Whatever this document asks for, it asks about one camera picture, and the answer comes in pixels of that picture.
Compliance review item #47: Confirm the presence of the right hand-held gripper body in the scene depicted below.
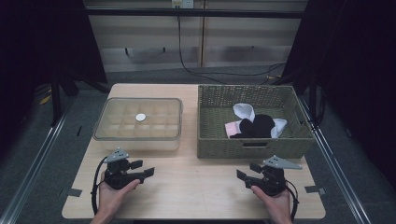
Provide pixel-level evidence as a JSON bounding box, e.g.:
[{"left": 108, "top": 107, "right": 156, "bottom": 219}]
[{"left": 245, "top": 155, "right": 303, "bottom": 197}]

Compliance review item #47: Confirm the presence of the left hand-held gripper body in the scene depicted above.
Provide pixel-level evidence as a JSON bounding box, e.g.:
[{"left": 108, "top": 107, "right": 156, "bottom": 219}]
[{"left": 102, "top": 147, "right": 146, "bottom": 190}]

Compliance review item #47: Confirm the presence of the cream compartment storage box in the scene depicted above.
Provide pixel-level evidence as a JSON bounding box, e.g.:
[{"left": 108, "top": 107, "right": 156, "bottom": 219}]
[{"left": 92, "top": 97, "right": 184, "bottom": 152}]

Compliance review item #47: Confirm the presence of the green woven basket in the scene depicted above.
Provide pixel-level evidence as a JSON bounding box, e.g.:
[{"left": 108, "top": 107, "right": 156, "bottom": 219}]
[{"left": 196, "top": 84, "right": 316, "bottom": 160}]

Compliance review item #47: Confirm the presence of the clear plastic lid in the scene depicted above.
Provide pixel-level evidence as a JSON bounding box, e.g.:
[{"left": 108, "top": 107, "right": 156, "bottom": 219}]
[{"left": 92, "top": 97, "right": 184, "bottom": 142}]

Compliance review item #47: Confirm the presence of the person's left hand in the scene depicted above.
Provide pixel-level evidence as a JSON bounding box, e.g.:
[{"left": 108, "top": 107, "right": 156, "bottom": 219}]
[{"left": 97, "top": 178, "right": 142, "bottom": 217}]

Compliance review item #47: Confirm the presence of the person's right hand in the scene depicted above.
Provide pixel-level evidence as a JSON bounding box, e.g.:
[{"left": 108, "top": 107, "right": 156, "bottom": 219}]
[{"left": 250, "top": 185, "right": 294, "bottom": 218}]

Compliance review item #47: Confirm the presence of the black tape strip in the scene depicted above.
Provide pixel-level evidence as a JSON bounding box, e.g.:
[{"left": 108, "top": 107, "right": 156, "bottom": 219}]
[
  {"left": 304, "top": 185, "right": 327, "bottom": 196},
  {"left": 65, "top": 188, "right": 84, "bottom": 198}
]

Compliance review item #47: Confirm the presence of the pink sock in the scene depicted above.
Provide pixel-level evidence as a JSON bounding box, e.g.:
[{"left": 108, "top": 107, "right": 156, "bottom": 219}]
[{"left": 224, "top": 121, "right": 243, "bottom": 139}]

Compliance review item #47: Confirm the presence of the black metal stand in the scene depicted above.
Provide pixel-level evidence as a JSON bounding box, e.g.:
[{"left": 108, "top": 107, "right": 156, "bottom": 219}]
[
  {"left": 306, "top": 69, "right": 327, "bottom": 127},
  {"left": 49, "top": 68, "right": 80, "bottom": 127}
]

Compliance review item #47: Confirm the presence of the pale cabinet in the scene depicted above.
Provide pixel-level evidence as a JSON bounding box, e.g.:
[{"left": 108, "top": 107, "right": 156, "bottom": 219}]
[
  {"left": 202, "top": 14, "right": 303, "bottom": 69},
  {"left": 88, "top": 14, "right": 205, "bottom": 73}
]

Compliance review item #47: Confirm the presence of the black curtain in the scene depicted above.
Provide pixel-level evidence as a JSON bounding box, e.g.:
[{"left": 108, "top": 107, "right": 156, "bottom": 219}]
[
  {"left": 281, "top": 0, "right": 396, "bottom": 188},
  {"left": 0, "top": 0, "right": 108, "bottom": 150}
]

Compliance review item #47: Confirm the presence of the black metal crossbar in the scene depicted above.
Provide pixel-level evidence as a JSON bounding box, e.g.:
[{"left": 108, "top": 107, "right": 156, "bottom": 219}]
[{"left": 83, "top": 7, "right": 307, "bottom": 19}]

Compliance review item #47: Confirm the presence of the metal floor rail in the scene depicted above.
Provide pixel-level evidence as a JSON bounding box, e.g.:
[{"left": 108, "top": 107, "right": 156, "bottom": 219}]
[
  {"left": 298, "top": 92, "right": 372, "bottom": 224},
  {"left": 0, "top": 92, "right": 78, "bottom": 224}
]

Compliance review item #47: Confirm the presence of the black wall cable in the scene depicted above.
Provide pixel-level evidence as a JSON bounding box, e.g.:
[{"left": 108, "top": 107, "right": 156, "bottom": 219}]
[{"left": 177, "top": 15, "right": 288, "bottom": 86}]

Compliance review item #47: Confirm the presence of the white wall socket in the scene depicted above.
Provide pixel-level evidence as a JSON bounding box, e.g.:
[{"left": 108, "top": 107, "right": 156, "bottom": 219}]
[{"left": 171, "top": 0, "right": 195, "bottom": 9}]

